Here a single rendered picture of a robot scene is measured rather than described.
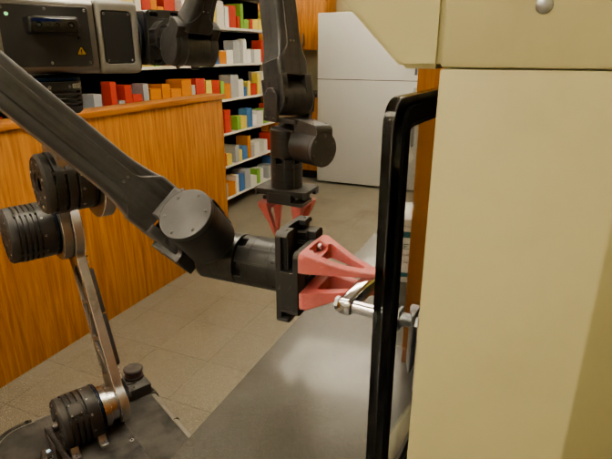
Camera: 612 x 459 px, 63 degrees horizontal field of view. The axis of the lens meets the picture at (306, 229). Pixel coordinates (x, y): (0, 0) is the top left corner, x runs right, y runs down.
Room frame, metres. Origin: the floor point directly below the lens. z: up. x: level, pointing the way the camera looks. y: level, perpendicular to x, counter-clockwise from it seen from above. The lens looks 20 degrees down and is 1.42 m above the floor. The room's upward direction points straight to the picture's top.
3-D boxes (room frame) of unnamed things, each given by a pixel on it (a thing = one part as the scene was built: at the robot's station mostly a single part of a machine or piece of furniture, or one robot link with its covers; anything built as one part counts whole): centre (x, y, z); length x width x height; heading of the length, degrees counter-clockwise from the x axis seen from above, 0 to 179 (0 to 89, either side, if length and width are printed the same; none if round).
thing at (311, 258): (0.48, -0.03, 1.20); 0.09 x 0.07 x 0.07; 66
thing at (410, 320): (0.38, -0.09, 1.18); 0.02 x 0.02 x 0.06; 61
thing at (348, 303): (0.44, -0.07, 1.20); 0.10 x 0.05 x 0.03; 151
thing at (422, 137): (0.49, -0.13, 1.19); 0.30 x 0.01 x 0.40; 151
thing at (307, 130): (0.86, 0.00, 1.30); 0.11 x 0.09 x 0.12; 40
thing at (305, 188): (0.89, 0.03, 1.21); 0.10 x 0.07 x 0.07; 66
